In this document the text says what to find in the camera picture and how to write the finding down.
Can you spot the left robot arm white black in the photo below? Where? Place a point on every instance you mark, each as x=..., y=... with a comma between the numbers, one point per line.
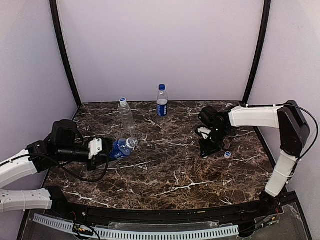
x=65, y=144

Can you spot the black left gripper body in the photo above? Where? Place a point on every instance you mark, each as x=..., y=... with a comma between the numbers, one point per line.
x=105, y=152

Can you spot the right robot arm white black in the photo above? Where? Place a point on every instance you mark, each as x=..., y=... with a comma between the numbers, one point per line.
x=286, y=119

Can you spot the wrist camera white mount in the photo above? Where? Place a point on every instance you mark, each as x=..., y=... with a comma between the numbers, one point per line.
x=204, y=132
x=95, y=147

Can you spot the pepsi label bottle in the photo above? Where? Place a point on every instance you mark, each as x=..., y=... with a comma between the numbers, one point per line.
x=162, y=103

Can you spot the white slotted cable duct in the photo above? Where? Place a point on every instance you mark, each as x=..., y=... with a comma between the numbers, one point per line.
x=134, y=231

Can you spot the right black frame post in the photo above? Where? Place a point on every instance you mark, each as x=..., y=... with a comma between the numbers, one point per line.
x=258, y=50

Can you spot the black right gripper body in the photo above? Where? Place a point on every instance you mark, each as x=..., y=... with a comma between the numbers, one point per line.
x=211, y=146

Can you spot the clear bottle at back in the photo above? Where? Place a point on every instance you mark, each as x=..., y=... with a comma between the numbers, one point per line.
x=127, y=119

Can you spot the solid blue bottle cap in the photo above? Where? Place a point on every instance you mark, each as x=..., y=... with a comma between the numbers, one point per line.
x=161, y=87

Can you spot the white blue bottle cap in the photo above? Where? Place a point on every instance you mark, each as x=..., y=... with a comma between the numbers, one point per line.
x=227, y=154

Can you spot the left black frame post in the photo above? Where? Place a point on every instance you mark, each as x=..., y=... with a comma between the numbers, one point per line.
x=63, y=51

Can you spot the black front table rail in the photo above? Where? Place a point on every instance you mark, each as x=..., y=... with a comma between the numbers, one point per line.
x=241, y=214

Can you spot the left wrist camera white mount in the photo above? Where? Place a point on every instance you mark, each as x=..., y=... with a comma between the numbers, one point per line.
x=95, y=147

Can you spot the black frame post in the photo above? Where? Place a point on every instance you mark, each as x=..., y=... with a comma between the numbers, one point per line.
x=63, y=51
x=258, y=50

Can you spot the blue label water bottle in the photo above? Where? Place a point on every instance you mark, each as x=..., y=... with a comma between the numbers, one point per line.
x=123, y=148

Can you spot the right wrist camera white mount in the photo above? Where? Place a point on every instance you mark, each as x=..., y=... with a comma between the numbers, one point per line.
x=204, y=132

